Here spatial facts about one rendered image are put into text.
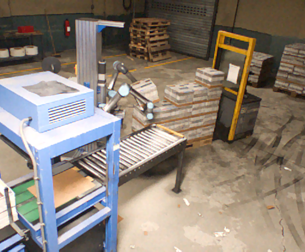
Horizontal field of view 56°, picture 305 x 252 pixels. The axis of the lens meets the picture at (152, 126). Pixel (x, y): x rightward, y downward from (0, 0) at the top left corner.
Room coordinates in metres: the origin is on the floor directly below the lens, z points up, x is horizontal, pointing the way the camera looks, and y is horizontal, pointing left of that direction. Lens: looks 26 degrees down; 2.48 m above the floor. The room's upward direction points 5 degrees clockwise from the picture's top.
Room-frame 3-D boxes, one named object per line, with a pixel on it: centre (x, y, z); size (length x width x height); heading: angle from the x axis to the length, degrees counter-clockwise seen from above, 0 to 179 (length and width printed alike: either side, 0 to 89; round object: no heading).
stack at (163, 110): (4.23, -0.26, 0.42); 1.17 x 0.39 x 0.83; 124
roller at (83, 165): (2.34, 0.56, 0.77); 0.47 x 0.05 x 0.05; 52
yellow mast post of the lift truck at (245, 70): (4.61, -1.40, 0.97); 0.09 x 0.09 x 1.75; 34
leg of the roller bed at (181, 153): (3.15, -0.40, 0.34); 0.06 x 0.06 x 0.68; 52
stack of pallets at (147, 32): (11.00, 0.41, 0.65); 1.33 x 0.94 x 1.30; 146
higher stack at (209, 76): (4.64, -0.86, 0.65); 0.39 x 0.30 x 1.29; 34
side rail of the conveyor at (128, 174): (2.65, -0.01, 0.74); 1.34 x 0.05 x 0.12; 142
